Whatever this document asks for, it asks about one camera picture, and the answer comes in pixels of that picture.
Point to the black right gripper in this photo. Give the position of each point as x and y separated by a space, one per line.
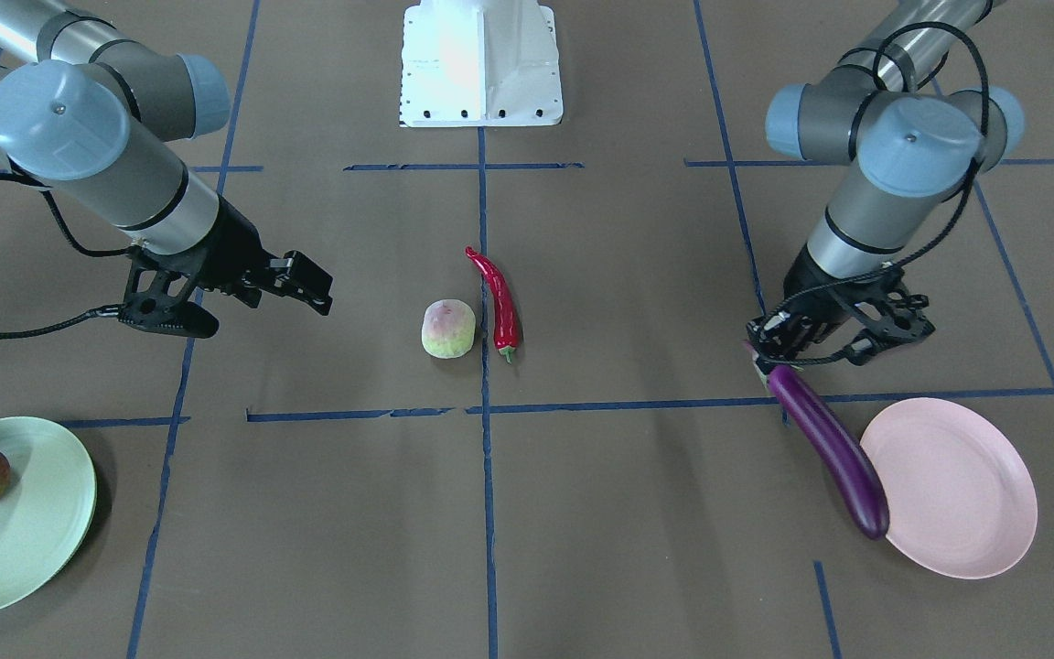
236 243

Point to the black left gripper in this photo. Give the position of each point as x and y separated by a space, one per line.
807 276

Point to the purple eggplant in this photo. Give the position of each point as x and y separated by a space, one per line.
840 452

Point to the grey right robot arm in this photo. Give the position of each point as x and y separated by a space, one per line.
91 113

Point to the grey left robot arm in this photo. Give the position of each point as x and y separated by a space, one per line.
912 116

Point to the pink plate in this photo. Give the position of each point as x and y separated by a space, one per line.
961 499

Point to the pale green pink peach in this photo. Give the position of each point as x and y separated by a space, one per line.
449 328

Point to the red chili pepper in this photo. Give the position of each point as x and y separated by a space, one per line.
506 336

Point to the light green plate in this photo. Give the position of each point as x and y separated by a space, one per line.
48 507

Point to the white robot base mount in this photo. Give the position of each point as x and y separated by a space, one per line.
480 63

